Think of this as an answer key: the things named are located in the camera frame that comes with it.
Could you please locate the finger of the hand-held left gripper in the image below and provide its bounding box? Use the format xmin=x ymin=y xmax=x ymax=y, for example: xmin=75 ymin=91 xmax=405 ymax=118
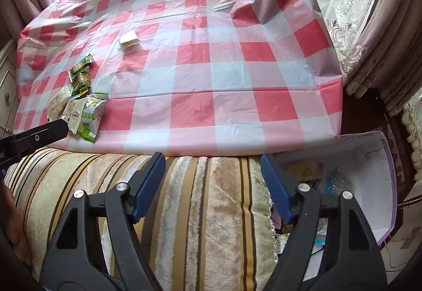
xmin=0 ymin=118 xmax=71 ymax=167

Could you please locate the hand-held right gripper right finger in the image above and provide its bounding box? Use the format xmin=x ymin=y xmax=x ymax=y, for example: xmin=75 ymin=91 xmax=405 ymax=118
xmin=260 ymin=153 xmax=387 ymax=291

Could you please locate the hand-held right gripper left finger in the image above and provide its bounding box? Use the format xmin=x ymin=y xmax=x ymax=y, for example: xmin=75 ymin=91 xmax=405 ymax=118
xmin=39 ymin=152 xmax=167 ymax=291

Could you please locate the white red-mark snack packet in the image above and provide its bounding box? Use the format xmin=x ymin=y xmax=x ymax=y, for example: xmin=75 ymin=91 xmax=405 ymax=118
xmin=63 ymin=98 xmax=87 ymax=135

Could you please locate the purple-edged white cardboard box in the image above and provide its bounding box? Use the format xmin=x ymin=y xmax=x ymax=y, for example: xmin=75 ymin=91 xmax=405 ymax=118
xmin=273 ymin=131 xmax=398 ymax=247

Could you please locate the white rice cracker packet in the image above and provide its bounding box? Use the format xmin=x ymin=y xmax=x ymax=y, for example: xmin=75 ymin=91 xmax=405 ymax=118
xmin=47 ymin=85 xmax=75 ymax=122

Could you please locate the striped velvet sofa cushion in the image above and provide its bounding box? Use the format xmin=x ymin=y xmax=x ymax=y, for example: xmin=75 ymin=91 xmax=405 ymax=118
xmin=3 ymin=146 xmax=288 ymax=291

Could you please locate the cream drawer cabinet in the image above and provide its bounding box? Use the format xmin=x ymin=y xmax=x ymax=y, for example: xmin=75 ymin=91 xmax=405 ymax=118
xmin=0 ymin=39 xmax=21 ymax=139

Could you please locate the green white snack packet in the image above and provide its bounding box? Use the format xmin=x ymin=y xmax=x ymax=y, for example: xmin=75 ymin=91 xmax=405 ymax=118
xmin=78 ymin=92 xmax=109 ymax=143

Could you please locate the small green snack packet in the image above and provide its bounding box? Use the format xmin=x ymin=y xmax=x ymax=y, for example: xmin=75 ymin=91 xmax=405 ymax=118
xmin=68 ymin=54 xmax=95 ymax=76
xmin=70 ymin=68 xmax=92 ymax=96

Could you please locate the red checked plastic tablecloth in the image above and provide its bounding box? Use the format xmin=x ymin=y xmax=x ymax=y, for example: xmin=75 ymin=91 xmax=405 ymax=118
xmin=15 ymin=0 xmax=344 ymax=158

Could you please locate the small cream snack packet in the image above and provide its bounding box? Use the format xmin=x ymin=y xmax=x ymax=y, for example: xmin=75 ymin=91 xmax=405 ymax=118
xmin=119 ymin=31 xmax=140 ymax=48

